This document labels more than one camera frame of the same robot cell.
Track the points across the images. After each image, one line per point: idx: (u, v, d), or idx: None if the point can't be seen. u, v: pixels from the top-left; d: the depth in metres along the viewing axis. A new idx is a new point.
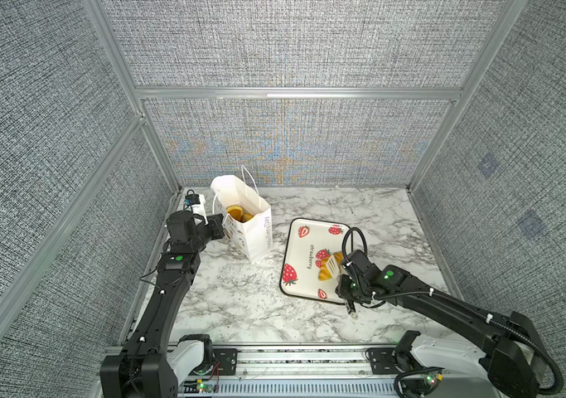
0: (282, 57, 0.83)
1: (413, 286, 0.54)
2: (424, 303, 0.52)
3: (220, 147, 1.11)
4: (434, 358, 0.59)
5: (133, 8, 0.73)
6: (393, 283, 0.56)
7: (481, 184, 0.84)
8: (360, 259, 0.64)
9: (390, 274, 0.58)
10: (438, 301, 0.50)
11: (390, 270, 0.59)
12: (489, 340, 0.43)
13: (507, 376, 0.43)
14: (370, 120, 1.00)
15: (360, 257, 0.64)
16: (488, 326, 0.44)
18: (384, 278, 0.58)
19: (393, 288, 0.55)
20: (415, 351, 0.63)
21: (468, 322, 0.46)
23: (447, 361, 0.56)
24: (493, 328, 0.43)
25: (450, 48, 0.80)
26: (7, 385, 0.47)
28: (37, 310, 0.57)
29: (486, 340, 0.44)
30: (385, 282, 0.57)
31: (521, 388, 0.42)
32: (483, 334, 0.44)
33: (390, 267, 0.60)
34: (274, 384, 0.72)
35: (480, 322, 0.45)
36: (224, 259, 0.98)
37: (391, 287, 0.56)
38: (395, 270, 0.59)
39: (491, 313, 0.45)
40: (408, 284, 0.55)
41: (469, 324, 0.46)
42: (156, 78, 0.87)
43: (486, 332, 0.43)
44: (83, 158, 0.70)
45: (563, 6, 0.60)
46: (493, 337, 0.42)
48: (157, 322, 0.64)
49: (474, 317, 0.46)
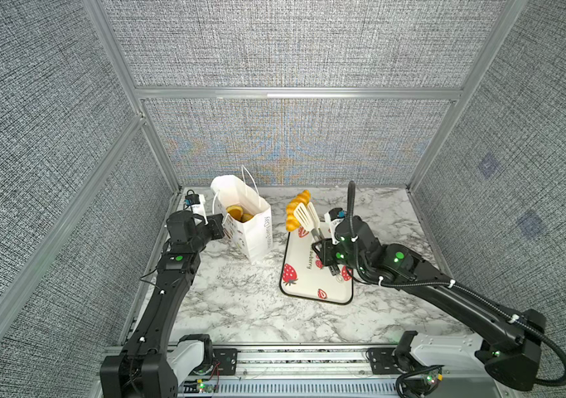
0: (282, 57, 0.83)
1: (428, 274, 0.47)
2: (442, 294, 0.46)
3: (220, 147, 1.11)
4: (433, 356, 0.59)
5: (133, 8, 0.73)
6: (403, 269, 0.48)
7: (481, 184, 0.84)
8: (363, 230, 0.50)
9: (400, 256, 0.50)
10: (455, 293, 0.45)
11: (400, 252, 0.50)
12: (512, 342, 0.40)
13: (507, 366, 0.42)
14: (370, 120, 1.00)
15: (364, 230, 0.50)
16: (510, 325, 0.41)
18: (394, 260, 0.49)
19: (404, 274, 0.47)
20: (414, 352, 0.63)
21: (491, 319, 0.42)
23: (445, 357, 0.56)
24: (515, 328, 0.40)
25: (450, 48, 0.80)
26: (7, 385, 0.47)
28: (37, 310, 0.57)
29: (509, 340, 0.41)
30: (396, 265, 0.48)
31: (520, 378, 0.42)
32: (506, 333, 0.40)
33: (397, 247, 0.51)
34: (275, 384, 0.72)
35: (503, 322, 0.41)
36: (224, 259, 0.98)
37: (403, 273, 0.47)
38: (406, 253, 0.50)
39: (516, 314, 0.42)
40: (421, 271, 0.47)
41: (491, 323, 0.42)
42: (156, 78, 0.87)
43: (510, 334, 0.40)
44: (83, 158, 0.70)
45: (563, 6, 0.60)
46: (517, 338, 0.40)
48: (157, 322, 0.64)
49: (497, 317, 0.42)
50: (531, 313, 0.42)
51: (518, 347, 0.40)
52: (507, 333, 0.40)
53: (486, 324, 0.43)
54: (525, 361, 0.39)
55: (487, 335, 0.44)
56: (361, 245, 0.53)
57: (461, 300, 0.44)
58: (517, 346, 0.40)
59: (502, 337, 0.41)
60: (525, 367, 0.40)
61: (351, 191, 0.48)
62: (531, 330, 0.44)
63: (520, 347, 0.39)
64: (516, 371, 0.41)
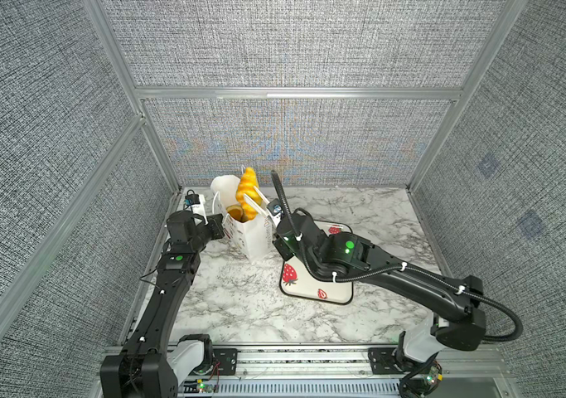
0: (282, 57, 0.83)
1: (378, 261, 0.44)
2: (396, 279, 0.44)
3: (220, 147, 1.11)
4: (423, 350, 0.59)
5: (133, 8, 0.73)
6: (356, 259, 0.44)
7: (481, 184, 0.84)
8: (307, 225, 0.44)
9: (350, 246, 0.45)
10: (408, 274, 0.43)
11: (350, 242, 0.46)
12: (462, 313, 0.42)
13: (457, 337, 0.45)
14: (370, 120, 1.00)
15: (308, 225, 0.44)
16: (458, 296, 0.41)
18: (345, 252, 0.44)
19: (357, 264, 0.44)
20: (407, 352, 0.63)
21: (440, 294, 0.42)
23: (424, 345, 0.57)
24: (462, 298, 0.41)
25: (450, 48, 0.80)
26: (7, 385, 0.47)
28: (37, 310, 0.57)
29: (458, 311, 0.42)
30: (348, 256, 0.44)
31: (467, 343, 0.45)
32: (456, 306, 0.41)
33: (345, 237, 0.47)
34: (274, 384, 0.72)
35: (452, 294, 0.42)
36: (224, 259, 0.98)
37: (356, 263, 0.44)
38: (355, 242, 0.46)
39: (461, 285, 0.43)
40: (373, 259, 0.44)
41: (442, 298, 0.42)
42: (156, 78, 0.87)
43: (459, 304, 0.41)
44: (83, 158, 0.70)
45: (563, 7, 0.60)
46: (466, 308, 0.41)
48: (157, 322, 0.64)
49: (447, 290, 0.42)
50: (470, 279, 0.44)
51: (466, 316, 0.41)
52: (457, 305, 0.41)
53: (437, 300, 0.43)
54: (476, 329, 0.41)
55: (437, 310, 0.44)
56: (308, 242, 0.48)
57: (413, 280, 0.43)
58: (466, 316, 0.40)
59: (453, 310, 0.42)
60: (475, 335, 0.42)
61: (277, 182, 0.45)
62: (475, 296, 0.47)
63: (468, 317, 0.41)
64: (466, 338, 0.44)
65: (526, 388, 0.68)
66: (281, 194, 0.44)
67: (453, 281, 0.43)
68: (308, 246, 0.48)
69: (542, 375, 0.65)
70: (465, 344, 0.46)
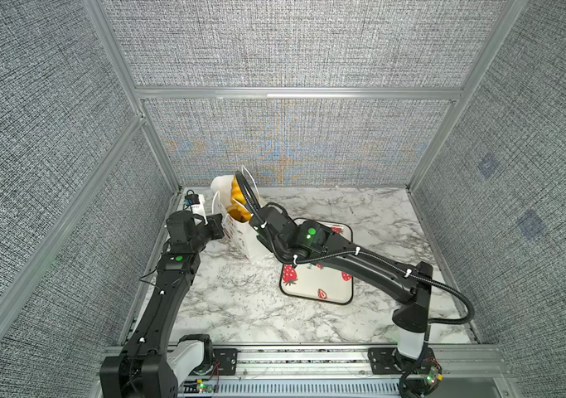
0: (282, 57, 0.83)
1: (336, 245, 0.49)
2: (351, 262, 0.48)
3: (220, 147, 1.11)
4: (412, 344, 0.60)
5: (133, 8, 0.73)
6: (316, 244, 0.49)
7: (481, 184, 0.84)
8: (273, 216, 0.51)
9: (312, 232, 0.50)
10: (361, 259, 0.48)
11: (312, 228, 0.51)
12: (408, 293, 0.45)
13: (408, 317, 0.48)
14: (370, 120, 1.00)
15: (275, 215, 0.51)
16: (406, 279, 0.45)
18: (307, 237, 0.50)
19: (317, 248, 0.48)
20: (402, 349, 0.64)
21: (390, 277, 0.46)
23: (408, 338, 0.59)
24: (410, 281, 0.45)
25: (450, 48, 0.80)
26: (7, 385, 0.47)
28: (37, 310, 0.57)
29: (405, 293, 0.46)
30: (309, 241, 0.49)
31: (419, 325, 0.48)
32: (403, 288, 0.45)
33: (309, 224, 0.52)
34: (274, 384, 0.72)
35: (400, 278, 0.46)
36: (224, 259, 0.98)
37: (316, 246, 0.48)
38: (318, 228, 0.51)
39: (409, 269, 0.47)
40: (331, 244, 0.49)
41: (391, 280, 0.46)
42: (156, 78, 0.87)
43: (405, 286, 0.45)
44: (83, 158, 0.70)
45: (563, 7, 0.60)
46: (411, 290, 0.45)
48: (157, 322, 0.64)
49: (395, 273, 0.46)
50: (421, 263, 0.48)
51: (412, 297, 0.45)
52: (404, 287, 0.45)
53: (387, 282, 0.47)
54: (419, 309, 0.45)
55: (388, 290, 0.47)
56: (273, 231, 0.54)
57: (366, 264, 0.47)
58: (412, 297, 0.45)
59: (400, 292, 0.46)
60: (422, 316, 0.46)
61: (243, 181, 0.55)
62: (423, 280, 0.51)
63: (413, 298, 0.44)
64: (420, 321, 0.47)
65: (526, 388, 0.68)
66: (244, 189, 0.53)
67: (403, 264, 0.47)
68: (273, 234, 0.54)
69: (542, 376, 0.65)
70: (416, 326, 0.49)
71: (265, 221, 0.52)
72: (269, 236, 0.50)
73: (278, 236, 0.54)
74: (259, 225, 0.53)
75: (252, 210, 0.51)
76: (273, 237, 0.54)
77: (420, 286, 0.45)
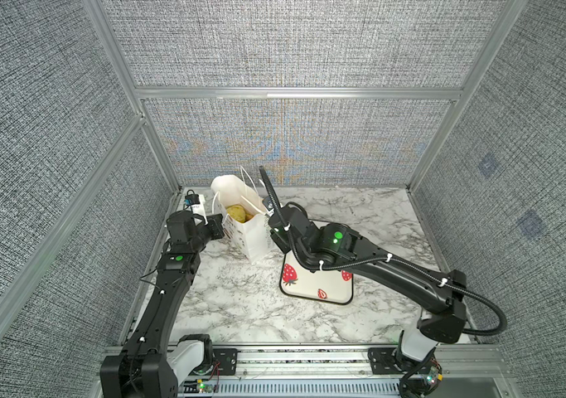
0: (282, 57, 0.83)
1: (364, 251, 0.46)
2: (381, 269, 0.45)
3: (220, 147, 1.11)
4: (418, 347, 0.59)
5: (133, 8, 0.73)
6: (343, 249, 0.45)
7: (481, 184, 0.84)
8: (297, 216, 0.47)
9: (339, 236, 0.47)
10: (395, 265, 0.45)
11: (338, 232, 0.47)
12: (443, 304, 0.43)
13: (439, 327, 0.45)
14: (370, 120, 1.00)
15: (298, 216, 0.48)
16: (441, 288, 0.43)
18: (334, 242, 0.46)
19: (345, 253, 0.45)
20: (405, 351, 0.64)
21: (424, 286, 0.43)
23: (414, 341, 0.58)
24: (445, 291, 0.42)
25: (450, 48, 0.80)
26: (7, 385, 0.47)
28: (37, 310, 0.57)
29: (440, 303, 0.43)
30: (336, 246, 0.45)
31: (450, 335, 0.46)
32: (438, 298, 0.42)
33: (334, 227, 0.48)
34: (274, 384, 0.72)
35: (435, 287, 0.43)
36: (224, 259, 0.98)
37: (344, 252, 0.45)
38: (345, 232, 0.48)
39: (445, 278, 0.44)
40: (360, 249, 0.46)
41: (425, 289, 0.43)
42: (156, 78, 0.87)
43: (441, 297, 0.42)
44: (83, 158, 0.70)
45: (563, 7, 0.60)
46: (447, 301, 0.42)
48: (157, 322, 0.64)
49: (430, 283, 0.43)
50: (453, 273, 0.45)
51: (447, 308, 0.42)
52: (439, 297, 0.42)
53: (420, 291, 0.44)
54: (456, 321, 0.42)
55: (419, 299, 0.46)
56: (297, 234, 0.50)
57: (398, 272, 0.44)
58: (447, 308, 0.42)
59: (435, 302, 0.43)
60: (456, 327, 0.43)
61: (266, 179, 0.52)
62: (457, 289, 0.48)
63: (449, 308, 0.41)
64: (452, 331, 0.45)
65: (526, 388, 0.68)
66: (271, 189, 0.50)
67: (437, 274, 0.44)
68: (297, 236, 0.50)
69: (542, 376, 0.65)
70: (447, 336, 0.46)
71: (288, 224, 0.49)
72: (292, 240, 0.50)
73: (302, 240, 0.50)
74: (282, 226, 0.49)
75: (275, 211, 0.50)
76: (295, 240, 0.51)
77: (455, 297, 0.42)
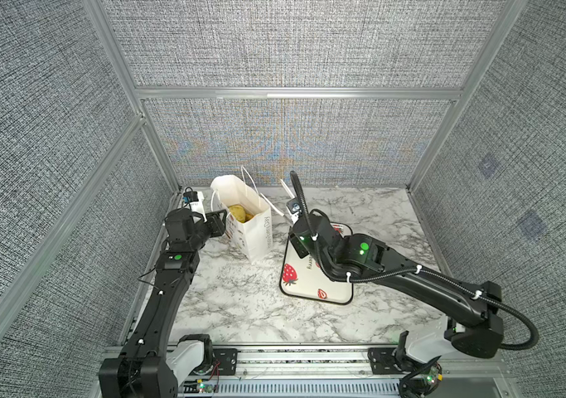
0: (282, 57, 0.83)
1: (392, 262, 0.45)
2: (412, 282, 0.44)
3: (220, 147, 1.11)
4: (427, 351, 0.59)
5: (133, 8, 0.73)
6: (370, 260, 0.44)
7: (480, 184, 0.84)
8: (323, 226, 0.45)
9: (365, 248, 0.46)
10: (423, 279, 0.43)
11: (365, 244, 0.47)
12: (478, 317, 0.41)
13: (473, 342, 0.44)
14: (370, 120, 1.00)
15: (325, 225, 0.46)
16: (474, 301, 0.41)
18: (360, 253, 0.45)
19: (373, 265, 0.44)
20: (408, 353, 0.63)
21: (457, 298, 0.42)
23: (428, 346, 0.57)
24: (479, 304, 0.41)
25: (450, 48, 0.80)
26: (7, 385, 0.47)
28: (37, 310, 0.57)
29: (475, 316, 0.41)
30: (363, 258, 0.45)
31: (485, 350, 0.44)
32: (472, 311, 0.41)
33: (360, 238, 0.47)
34: (274, 384, 0.72)
35: (468, 299, 0.41)
36: (224, 259, 0.98)
37: (371, 264, 0.44)
38: (371, 244, 0.47)
39: (478, 290, 0.42)
40: (386, 261, 0.45)
41: (457, 302, 0.42)
42: (156, 78, 0.87)
43: (475, 309, 0.41)
44: (83, 158, 0.70)
45: (563, 6, 0.60)
46: (481, 314, 0.40)
48: (156, 325, 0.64)
49: (462, 294, 0.42)
50: (487, 284, 0.43)
51: (482, 322, 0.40)
52: (474, 310, 0.41)
53: (453, 305, 0.43)
54: (492, 337, 0.40)
55: (452, 313, 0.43)
56: (323, 243, 0.49)
57: (428, 284, 0.43)
58: (483, 322, 0.40)
59: (469, 315, 0.42)
60: (491, 342, 0.41)
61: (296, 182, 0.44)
62: (491, 302, 0.47)
63: (485, 322, 0.40)
64: (486, 346, 0.43)
65: (526, 389, 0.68)
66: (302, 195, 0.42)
67: (469, 286, 0.43)
68: (322, 246, 0.49)
69: (542, 376, 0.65)
70: (481, 350, 0.45)
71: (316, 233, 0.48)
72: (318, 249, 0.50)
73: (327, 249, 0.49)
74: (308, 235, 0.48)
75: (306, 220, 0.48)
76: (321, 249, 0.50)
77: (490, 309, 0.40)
